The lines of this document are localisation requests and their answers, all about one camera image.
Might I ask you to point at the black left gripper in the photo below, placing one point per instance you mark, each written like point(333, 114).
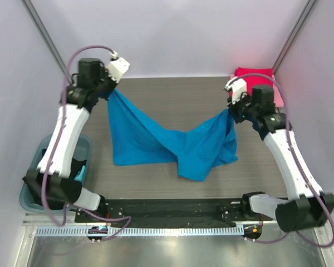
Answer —
point(113, 83)

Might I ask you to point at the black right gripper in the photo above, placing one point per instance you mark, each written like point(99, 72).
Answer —
point(236, 112)

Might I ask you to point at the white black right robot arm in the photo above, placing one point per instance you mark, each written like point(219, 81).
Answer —
point(302, 208)

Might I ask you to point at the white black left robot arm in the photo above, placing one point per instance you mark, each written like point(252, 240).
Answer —
point(60, 163)

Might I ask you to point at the folded pink t shirt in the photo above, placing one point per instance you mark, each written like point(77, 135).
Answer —
point(277, 97)

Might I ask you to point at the folded red t shirt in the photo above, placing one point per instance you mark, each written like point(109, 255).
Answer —
point(254, 80)

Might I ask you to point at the light blue t shirt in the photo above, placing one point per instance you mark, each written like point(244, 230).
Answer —
point(81, 175)

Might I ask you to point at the black t shirt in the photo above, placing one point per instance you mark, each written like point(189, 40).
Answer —
point(58, 190)

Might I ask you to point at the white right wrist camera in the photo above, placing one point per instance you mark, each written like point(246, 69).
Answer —
point(235, 87)

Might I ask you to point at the aluminium frame post left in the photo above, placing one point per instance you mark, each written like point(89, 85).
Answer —
point(43, 32)

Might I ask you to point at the aluminium frame post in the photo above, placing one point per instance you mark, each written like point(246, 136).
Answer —
point(43, 32)
point(301, 21)

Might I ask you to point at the aluminium frame post right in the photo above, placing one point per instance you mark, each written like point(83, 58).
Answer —
point(301, 21)

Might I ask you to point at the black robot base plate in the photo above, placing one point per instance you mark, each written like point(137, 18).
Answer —
point(234, 209)

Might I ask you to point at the white slotted cable duct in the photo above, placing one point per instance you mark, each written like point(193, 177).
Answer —
point(96, 231)

